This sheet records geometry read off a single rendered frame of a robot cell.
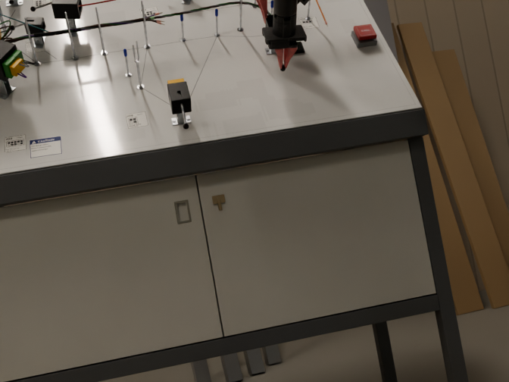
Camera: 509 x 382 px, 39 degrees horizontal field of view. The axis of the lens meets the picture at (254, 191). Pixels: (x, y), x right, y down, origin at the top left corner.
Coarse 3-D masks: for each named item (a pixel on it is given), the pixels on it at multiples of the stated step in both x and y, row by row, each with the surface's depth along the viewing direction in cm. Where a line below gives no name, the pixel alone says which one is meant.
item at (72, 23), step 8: (56, 0) 185; (64, 0) 185; (72, 0) 185; (80, 0) 188; (32, 8) 187; (56, 8) 185; (64, 8) 185; (72, 8) 185; (80, 8) 189; (56, 16) 187; (64, 16) 187; (72, 16) 187; (72, 24) 191
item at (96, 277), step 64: (128, 192) 169; (192, 192) 171; (0, 256) 163; (64, 256) 165; (128, 256) 168; (192, 256) 170; (0, 320) 162; (64, 320) 164; (128, 320) 167; (192, 320) 169
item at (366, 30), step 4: (368, 24) 193; (356, 28) 192; (360, 28) 192; (364, 28) 192; (368, 28) 192; (372, 28) 192; (356, 32) 192; (360, 32) 191; (364, 32) 191; (368, 32) 191; (372, 32) 191; (360, 36) 190; (364, 36) 190; (368, 36) 190; (372, 36) 191
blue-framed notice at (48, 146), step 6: (42, 138) 168; (48, 138) 168; (54, 138) 169; (60, 138) 169; (30, 144) 167; (36, 144) 167; (42, 144) 167; (48, 144) 167; (54, 144) 167; (60, 144) 167; (30, 150) 166; (36, 150) 166; (42, 150) 166; (48, 150) 166; (54, 150) 166; (60, 150) 166; (30, 156) 165; (36, 156) 165; (42, 156) 165
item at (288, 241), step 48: (384, 144) 179; (240, 192) 173; (288, 192) 175; (336, 192) 177; (384, 192) 179; (240, 240) 172; (288, 240) 174; (336, 240) 176; (384, 240) 178; (240, 288) 171; (288, 288) 173; (336, 288) 175; (384, 288) 177; (432, 288) 179
